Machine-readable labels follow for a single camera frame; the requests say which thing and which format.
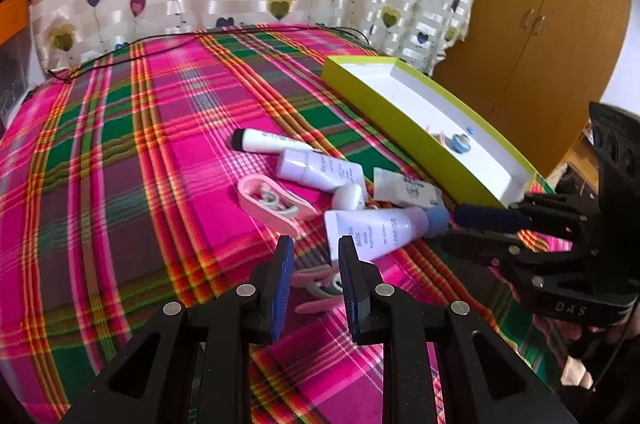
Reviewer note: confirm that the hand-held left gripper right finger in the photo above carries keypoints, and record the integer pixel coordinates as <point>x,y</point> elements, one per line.
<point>350,289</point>

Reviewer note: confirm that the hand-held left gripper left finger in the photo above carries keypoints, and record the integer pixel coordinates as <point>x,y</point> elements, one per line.
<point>283,289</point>

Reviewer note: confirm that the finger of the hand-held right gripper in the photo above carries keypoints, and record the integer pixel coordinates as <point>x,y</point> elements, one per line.
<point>480,246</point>
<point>487,216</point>

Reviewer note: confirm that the lavender tube with blue cap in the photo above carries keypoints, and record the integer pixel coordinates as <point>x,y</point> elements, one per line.
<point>380,229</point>

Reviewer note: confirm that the white sachet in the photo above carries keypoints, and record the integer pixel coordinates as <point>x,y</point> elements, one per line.
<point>405,189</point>

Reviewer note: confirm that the white egg-shaped sponge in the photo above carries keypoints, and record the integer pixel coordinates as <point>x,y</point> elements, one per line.
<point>347,198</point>

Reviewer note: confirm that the lime green cardboard box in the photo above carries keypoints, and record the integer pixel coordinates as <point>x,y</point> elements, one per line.
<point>395,111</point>

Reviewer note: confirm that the pink hair clip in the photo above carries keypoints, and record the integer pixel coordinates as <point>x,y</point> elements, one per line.
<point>312,276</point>

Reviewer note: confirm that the blue round trinket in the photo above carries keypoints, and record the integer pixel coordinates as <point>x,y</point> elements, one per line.
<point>457,144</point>

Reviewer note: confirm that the pink plastic case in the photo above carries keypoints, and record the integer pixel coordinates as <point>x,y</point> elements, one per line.
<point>255,199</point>

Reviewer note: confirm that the lavender tube with white cap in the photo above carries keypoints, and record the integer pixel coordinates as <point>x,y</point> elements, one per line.
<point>315,168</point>

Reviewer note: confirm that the white tube with black cap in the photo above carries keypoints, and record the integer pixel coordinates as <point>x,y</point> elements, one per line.
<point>272,141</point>

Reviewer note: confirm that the pink green plaid blanket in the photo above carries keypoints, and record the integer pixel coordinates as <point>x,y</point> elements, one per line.
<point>125,184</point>

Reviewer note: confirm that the orange box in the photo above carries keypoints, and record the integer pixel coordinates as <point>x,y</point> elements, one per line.
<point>12,18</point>

